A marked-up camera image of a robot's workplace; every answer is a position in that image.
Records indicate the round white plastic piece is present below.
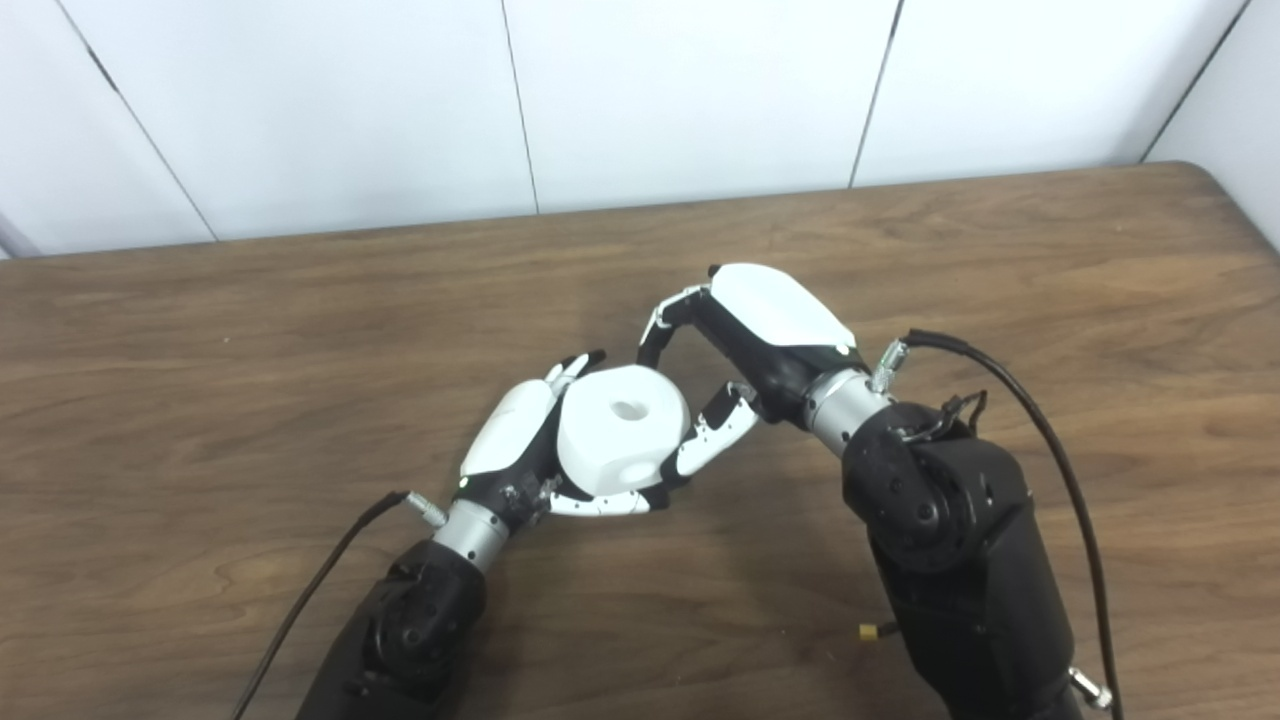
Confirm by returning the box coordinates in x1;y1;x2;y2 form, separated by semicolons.
556;365;693;495

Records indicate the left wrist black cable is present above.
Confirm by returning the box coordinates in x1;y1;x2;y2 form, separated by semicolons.
232;490;448;720

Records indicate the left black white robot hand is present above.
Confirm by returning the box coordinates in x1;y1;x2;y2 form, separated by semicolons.
458;350;671;536

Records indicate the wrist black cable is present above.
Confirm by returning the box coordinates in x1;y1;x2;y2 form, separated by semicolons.
870;329;1126;720
232;490;448;720

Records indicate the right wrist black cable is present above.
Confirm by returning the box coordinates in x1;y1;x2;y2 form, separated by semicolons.
870;329;1126;720

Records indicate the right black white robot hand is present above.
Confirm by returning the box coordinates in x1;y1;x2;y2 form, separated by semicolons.
636;263;859;491

